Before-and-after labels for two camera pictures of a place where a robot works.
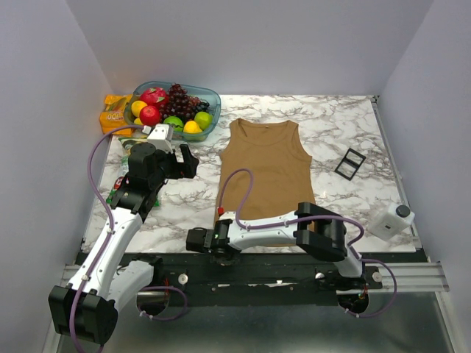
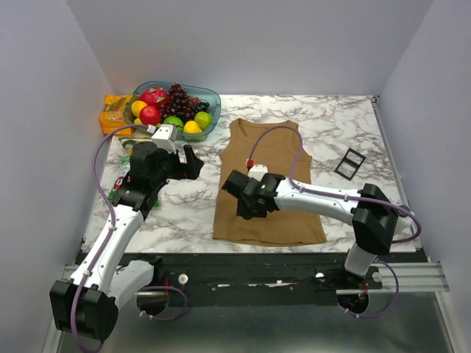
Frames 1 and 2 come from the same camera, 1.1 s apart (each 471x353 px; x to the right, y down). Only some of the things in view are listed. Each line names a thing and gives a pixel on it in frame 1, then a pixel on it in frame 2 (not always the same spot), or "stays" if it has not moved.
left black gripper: (190, 162) stays
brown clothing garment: (264, 171) stays
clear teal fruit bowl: (188, 110) stays
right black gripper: (221, 259) -> (242, 209)
